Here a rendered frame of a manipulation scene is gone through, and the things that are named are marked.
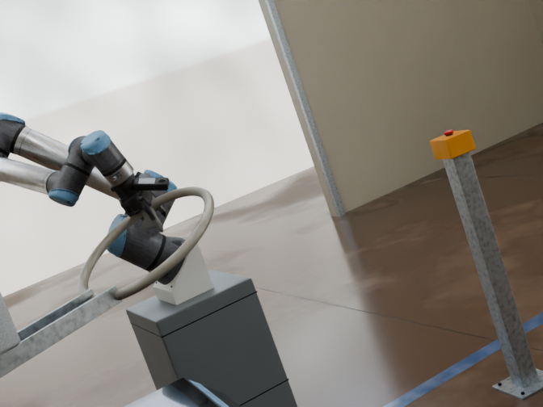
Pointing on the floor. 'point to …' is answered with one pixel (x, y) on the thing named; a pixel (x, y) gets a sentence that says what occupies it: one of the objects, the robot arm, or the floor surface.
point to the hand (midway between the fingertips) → (164, 220)
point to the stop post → (489, 264)
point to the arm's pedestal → (214, 343)
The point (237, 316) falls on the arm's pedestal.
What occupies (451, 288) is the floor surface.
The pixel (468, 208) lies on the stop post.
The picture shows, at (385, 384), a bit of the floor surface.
